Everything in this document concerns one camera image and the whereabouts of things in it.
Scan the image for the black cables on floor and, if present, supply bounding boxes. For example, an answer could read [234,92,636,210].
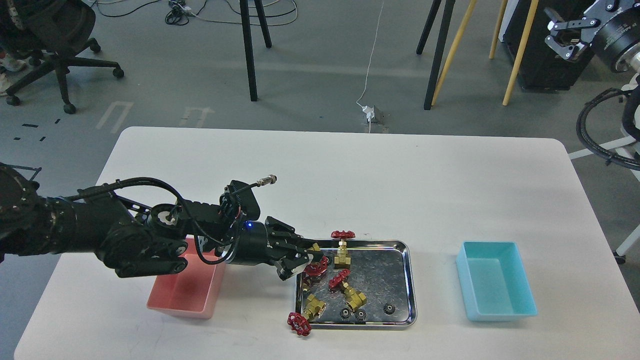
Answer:
[82,0,298,28]

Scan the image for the pink plastic box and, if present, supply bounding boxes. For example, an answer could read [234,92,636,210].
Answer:
[146,235,226,319]

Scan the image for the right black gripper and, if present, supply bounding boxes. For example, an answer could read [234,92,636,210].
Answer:
[544,0,640,73]

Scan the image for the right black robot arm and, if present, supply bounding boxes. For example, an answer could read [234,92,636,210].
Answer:
[544,0,640,171]

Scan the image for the brass valve red handle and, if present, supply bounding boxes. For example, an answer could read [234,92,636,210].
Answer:
[302,255,330,291]

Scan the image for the wooden pole left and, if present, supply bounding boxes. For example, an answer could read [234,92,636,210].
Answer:
[430,0,477,106]

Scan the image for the small black gear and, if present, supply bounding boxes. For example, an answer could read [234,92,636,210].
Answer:
[382,302,397,315]
[339,307,351,320]
[353,309,367,322]

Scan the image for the blue plastic box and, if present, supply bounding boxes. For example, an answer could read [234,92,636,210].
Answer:
[455,241,538,322]

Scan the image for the black stand legs left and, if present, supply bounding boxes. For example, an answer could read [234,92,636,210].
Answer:
[239,0,272,102]

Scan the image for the black stand leg right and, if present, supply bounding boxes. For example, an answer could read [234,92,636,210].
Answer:
[415,0,456,111]

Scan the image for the wooden pole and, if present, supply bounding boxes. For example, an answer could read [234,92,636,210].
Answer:
[488,0,539,106]
[430,0,477,106]

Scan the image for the wooden pole right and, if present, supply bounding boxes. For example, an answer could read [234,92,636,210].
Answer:
[488,0,539,106]

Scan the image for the brass valve at tray top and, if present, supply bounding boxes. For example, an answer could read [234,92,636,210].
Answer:
[331,230,355,269]

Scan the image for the brass valve tray bottom left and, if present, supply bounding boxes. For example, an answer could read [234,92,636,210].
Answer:
[286,294,327,337]

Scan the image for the black cabinet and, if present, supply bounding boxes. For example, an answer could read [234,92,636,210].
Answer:
[499,0,594,92]

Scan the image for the black office chair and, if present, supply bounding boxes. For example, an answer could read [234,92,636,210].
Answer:
[1,0,125,115]

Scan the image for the white cable on floor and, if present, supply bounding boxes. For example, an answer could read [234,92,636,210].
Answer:
[355,0,385,133]

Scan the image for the white power adapter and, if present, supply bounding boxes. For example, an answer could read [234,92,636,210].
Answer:
[361,105,385,125]

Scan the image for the brass valve tray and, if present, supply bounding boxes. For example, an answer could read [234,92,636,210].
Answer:
[327,269,368,313]
[286,294,327,337]

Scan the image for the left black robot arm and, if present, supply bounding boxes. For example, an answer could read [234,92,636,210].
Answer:
[0,164,329,281]

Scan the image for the shiny metal tray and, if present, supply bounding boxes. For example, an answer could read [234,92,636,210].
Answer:
[295,239,418,330]

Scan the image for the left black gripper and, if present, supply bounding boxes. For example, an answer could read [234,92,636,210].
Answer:
[227,216,324,281]

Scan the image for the brass valve tray centre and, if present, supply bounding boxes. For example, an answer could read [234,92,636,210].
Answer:
[327,269,368,313]

